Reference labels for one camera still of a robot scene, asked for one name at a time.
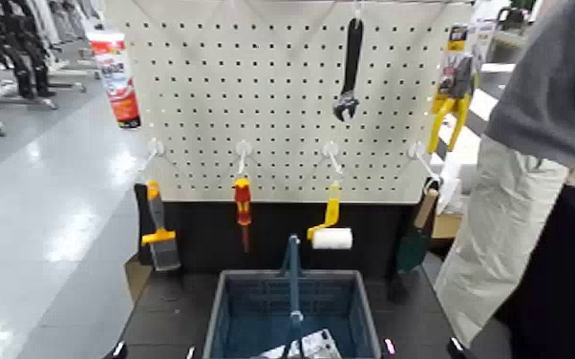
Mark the white foam blocks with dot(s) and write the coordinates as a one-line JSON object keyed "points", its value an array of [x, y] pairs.
{"points": [[450, 185]]}

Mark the blue scissors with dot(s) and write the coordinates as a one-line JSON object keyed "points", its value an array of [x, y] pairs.
{"points": [[317, 346]]}

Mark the white pegboard hook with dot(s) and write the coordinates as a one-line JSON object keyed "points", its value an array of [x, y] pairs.
{"points": [[416, 149], [329, 149], [243, 148], [356, 9], [156, 147]]}

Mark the beige pegboard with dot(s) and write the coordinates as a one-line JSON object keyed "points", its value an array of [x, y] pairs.
{"points": [[292, 165]]}

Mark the black appliance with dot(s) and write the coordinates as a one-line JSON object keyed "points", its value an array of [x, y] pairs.
{"points": [[513, 16]]}

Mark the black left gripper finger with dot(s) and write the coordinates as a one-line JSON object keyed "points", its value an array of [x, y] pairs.
{"points": [[118, 350], [190, 353]]}

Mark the black adjustable wrench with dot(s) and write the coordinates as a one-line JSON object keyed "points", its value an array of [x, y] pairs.
{"points": [[352, 55]]}

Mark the black background robot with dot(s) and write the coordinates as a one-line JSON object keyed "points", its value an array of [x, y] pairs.
{"points": [[17, 50]]}

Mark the blue crate grey rim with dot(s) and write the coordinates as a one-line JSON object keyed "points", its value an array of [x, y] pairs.
{"points": [[257, 306]]}

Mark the person grey shirt white apron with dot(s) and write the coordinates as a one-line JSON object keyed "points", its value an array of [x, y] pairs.
{"points": [[498, 240]]}

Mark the brown cardboard box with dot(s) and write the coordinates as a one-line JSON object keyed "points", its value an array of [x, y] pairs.
{"points": [[445, 225]]}

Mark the white red caulk tube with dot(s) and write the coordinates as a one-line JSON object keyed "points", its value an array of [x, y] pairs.
{"points": [[119, 85]]}

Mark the yellow pliers in package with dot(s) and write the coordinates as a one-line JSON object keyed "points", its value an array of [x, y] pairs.
{"points": [[455, 75]]}

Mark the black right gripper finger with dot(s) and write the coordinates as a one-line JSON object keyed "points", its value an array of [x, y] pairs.
{"points": [[457, 348], [390, 347]]}

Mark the brown cardboard piece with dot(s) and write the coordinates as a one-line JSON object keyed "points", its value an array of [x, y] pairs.
{"points": [[137, 278]]}

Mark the red yellow screwdriver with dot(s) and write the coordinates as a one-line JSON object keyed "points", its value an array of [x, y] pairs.
{"points": [[242, 200]]}

